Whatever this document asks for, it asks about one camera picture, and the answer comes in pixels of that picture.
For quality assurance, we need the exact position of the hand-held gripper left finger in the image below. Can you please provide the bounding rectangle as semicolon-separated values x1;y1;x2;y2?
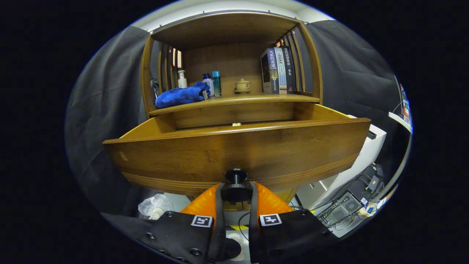
137;182;242;264

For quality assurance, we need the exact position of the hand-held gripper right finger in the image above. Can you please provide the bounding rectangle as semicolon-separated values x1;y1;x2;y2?
249;181;339;264

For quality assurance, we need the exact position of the wooden drawer with black knob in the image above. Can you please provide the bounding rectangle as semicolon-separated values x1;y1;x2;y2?
103;103;372;203

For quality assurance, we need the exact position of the wooden countertop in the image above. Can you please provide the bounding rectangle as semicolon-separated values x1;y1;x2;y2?
148;92;320;117

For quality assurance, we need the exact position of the wooden cabinet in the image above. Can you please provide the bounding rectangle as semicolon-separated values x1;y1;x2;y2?
140;12;324;213

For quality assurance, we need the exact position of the clear plastic bag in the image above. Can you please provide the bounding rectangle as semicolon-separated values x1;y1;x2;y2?
138;194;174;220

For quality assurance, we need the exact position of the white box unit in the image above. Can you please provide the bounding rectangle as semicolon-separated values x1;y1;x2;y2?
297;115;387;209

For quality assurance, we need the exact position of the blue towel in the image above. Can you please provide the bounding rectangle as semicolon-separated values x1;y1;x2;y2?
155;81;211;109

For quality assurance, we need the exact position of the white bottle with blue cap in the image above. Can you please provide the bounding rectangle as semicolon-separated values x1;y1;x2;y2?
202;73;215;97

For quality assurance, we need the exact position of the beige lidded teacup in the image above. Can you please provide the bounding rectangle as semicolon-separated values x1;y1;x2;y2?
234;78;252;94

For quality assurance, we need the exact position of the clear teal bottle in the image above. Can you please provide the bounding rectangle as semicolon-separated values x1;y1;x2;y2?
211;70;222;97

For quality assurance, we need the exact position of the white side shelf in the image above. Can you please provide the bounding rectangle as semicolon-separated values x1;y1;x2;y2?
388;111;413;133

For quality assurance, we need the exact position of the book with black spine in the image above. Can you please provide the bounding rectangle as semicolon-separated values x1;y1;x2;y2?
281;45;296;94

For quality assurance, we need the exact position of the book with pale spine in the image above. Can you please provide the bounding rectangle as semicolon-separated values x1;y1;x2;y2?
274;47;287;94

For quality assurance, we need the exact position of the book with blue spine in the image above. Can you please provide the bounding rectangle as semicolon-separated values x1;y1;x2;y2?
261;48;280;94

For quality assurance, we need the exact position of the water bottle with red label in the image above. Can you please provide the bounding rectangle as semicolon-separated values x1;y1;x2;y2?
399;84;410;123

